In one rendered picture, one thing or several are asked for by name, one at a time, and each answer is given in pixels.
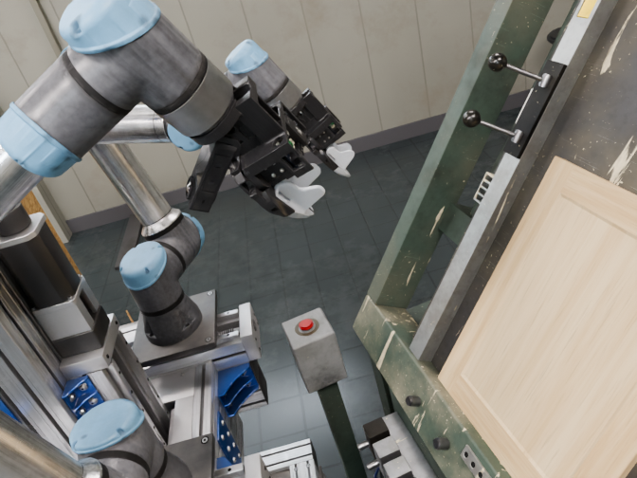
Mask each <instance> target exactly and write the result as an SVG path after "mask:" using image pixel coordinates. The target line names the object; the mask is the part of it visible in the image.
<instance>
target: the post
mask: <svg viewBox="0 0 637 478"><path fill-rule="evenodd" d="M317 392H318V396H319V399H320V402H321V405H322V408H323V411H324V412H325V415H326V418H327V421H328V424H329V427H330V429H331V432H332V435H333V437H334V440H335V443H336V446H337V450H338V453H339V456H340V459H341V462H342V465H343V467H344V469H345V472H346V475H347V478H368V477H367V474H366V471H365V469H364V465H363V462H362V459H361V456H360V453H359V450H358V448H357V443H356V441H355V436H354V433H353V430H352V426H351V423H350V420H349V417H348V415H347V412H346V408H345V405H344V402H343V399H342V396H341V393H340V390H339V387H338V384H337V382H336V383H333V384H331V385H329V386H327V387H324V388H322V389H320V390H317Z"/></svg>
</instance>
